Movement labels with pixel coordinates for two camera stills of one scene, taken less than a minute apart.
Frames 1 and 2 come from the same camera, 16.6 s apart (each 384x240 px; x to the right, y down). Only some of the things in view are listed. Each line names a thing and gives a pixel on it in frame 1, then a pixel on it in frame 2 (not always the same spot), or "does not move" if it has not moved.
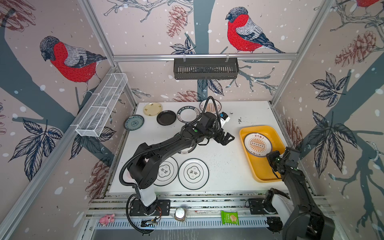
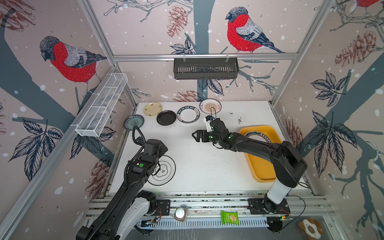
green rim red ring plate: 188,150 → 258,135
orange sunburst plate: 210,106 does not move
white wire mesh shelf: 91,120 does not move
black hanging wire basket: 206,68 does not move
